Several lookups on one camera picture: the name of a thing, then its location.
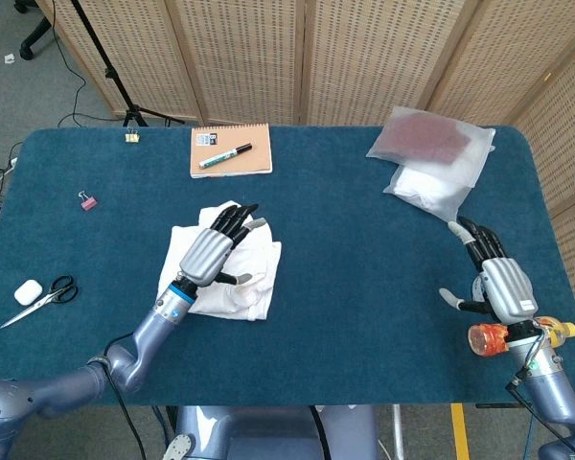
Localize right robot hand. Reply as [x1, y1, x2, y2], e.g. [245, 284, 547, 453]
[438, 216, 540, 325]

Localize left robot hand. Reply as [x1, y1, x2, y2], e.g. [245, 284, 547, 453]
[177, 203, 269, 288]

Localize white t-shirt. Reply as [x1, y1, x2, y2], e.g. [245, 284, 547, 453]
[158, 200, 283, 322]

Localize orange drink bottle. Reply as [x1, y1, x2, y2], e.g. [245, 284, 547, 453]
[468, 315, 575, 358]

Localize green white marker pen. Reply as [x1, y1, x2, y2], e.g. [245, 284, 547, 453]
[198, 142, 254, 170]

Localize brown spiral notebook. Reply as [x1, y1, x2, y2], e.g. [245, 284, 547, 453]
[190, 123, 274, 180]

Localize frosted bag with white garment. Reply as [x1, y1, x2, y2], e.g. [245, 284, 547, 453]
[381, 162, 473, 227]

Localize blue table cover mat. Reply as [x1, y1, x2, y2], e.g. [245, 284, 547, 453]
[0, 125, 575, 408]

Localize yellow floor tape strip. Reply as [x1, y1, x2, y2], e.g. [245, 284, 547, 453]
[449, 402, 472, 460]

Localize frosted bag with red garment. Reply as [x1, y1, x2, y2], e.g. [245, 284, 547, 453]
[366, 105, 497, 189]

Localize white table leg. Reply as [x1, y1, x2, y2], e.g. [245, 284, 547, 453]
[391, 404, 406, 460]

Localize white earbuds case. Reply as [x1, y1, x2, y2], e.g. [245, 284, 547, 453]
[13, 279, 43, 305]

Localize blue grey robot torso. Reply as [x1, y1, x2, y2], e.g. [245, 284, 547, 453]
[174, 404, 382, 460]

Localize black tripod stand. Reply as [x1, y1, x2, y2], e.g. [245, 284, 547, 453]
[71, 0, 186, 128]

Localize black office chair base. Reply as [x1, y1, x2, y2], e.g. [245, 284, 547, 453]
[18, 0, 54, 61]

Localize black handled scissors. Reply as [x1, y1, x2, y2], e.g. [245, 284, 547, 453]
[0, 274, 80, 330]

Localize silver perforated bracket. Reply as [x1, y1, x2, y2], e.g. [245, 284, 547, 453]
[162, 430, 196, 460]

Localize black robot hose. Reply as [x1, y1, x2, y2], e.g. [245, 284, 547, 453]
[308, 404, 331, 460]

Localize thin black cable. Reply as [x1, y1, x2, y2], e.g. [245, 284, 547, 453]
[51, 0, 126, 128]

